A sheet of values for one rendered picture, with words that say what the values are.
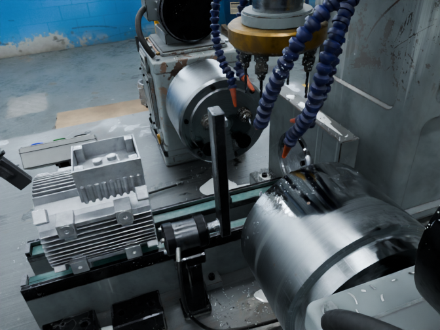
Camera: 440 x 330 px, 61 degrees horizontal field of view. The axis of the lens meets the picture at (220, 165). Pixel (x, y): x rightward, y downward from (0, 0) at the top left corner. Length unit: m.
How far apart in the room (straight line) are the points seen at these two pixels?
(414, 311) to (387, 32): 0.52
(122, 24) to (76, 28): 0.68
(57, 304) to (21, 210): 0.47
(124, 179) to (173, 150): 0.57
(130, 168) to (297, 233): 0.33
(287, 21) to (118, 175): 0.39
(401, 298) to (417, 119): 0.40
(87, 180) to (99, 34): 5.65
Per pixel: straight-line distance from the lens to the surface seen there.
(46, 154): 0.96
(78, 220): 0.71
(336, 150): 0.73
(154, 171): 1.27
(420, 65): 0.72
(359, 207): 0.53
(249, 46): 0.67
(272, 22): 0.67
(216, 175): 0.63
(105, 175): 0.70
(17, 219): 1.25
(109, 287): 0.85
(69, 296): 0.86
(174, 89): 1.06
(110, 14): 6.26
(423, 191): 0.92
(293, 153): 0.88
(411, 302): 0.43
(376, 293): 0.44
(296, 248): 0.52
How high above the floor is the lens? 1.49
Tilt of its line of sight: 33 degrees down
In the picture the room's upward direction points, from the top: 4 degrees counter-clockwise
